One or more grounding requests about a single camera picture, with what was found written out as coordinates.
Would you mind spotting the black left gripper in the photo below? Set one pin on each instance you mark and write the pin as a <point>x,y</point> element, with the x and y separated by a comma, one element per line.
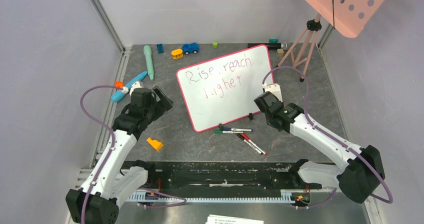
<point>165,103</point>

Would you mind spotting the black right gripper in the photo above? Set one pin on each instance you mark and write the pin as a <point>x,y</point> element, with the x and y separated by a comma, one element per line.
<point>263,101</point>

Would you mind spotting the pink framed whiteboard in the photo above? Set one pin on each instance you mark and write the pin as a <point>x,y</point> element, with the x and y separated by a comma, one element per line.
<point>223,89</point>

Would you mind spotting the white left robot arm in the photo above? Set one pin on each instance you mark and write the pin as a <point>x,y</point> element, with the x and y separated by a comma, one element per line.
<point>100,197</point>

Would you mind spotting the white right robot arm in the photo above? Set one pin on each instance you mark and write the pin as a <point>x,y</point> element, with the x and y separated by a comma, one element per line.
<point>355,170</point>

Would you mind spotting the red whiteboard marker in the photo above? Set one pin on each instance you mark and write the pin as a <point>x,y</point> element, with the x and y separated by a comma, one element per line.
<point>252,144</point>

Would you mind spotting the black whiteboard marker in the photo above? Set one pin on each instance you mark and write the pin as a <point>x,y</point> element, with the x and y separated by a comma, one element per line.
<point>248,143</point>

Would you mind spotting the blue whiteboard marker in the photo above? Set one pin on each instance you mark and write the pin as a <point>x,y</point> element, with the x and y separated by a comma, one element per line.
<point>235,129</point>

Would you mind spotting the green whiteboard marker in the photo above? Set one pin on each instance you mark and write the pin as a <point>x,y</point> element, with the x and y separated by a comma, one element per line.
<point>227,132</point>

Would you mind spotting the orange wedge block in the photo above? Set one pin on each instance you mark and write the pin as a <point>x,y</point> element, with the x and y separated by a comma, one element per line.
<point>157,145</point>

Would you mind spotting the orange small toy piece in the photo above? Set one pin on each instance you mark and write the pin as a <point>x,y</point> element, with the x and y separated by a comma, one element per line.
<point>119,84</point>

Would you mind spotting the blue toy marker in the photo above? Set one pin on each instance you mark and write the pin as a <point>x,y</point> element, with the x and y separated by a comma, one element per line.
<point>118,95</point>

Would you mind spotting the yellow oval toy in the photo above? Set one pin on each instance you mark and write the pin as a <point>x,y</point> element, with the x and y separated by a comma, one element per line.
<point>177,53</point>

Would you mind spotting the dark blue block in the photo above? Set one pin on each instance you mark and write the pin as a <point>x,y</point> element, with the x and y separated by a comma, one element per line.
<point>160,48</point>

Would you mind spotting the teal green toy microphone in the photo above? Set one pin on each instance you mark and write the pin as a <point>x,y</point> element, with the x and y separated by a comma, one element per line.
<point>149,61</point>

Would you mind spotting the blue toy car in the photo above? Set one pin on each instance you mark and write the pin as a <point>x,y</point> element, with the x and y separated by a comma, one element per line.
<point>190,48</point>

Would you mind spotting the wooden cube block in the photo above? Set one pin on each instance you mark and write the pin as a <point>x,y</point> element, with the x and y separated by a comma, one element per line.
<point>280,52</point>

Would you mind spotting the teal block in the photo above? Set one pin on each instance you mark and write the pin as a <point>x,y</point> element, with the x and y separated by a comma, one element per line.
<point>273,40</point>

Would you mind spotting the green cube block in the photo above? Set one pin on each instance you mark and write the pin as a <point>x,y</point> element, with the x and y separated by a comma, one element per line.
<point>215,44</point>

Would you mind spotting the pink tripod stand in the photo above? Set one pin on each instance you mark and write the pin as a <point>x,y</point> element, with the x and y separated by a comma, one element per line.
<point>304,55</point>

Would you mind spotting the white printed paper sheet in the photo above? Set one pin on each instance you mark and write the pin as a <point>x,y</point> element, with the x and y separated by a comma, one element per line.
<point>219,219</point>

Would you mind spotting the pink perforated music stand tray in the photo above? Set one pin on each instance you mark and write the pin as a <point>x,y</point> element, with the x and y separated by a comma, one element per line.
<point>349,17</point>

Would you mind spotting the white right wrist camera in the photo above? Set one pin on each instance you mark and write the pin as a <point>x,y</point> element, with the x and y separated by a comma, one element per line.
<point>273,88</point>

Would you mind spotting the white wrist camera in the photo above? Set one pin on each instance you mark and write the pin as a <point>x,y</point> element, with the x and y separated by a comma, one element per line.
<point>130,90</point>
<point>273,88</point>

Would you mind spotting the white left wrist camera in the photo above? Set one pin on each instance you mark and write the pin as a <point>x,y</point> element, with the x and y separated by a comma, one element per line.
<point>130,90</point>

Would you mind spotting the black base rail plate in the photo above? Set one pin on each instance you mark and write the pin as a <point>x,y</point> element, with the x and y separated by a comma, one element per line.
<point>202,179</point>

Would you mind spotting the white comb cable duct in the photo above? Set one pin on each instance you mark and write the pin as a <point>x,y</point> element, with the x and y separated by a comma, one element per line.
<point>140,196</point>

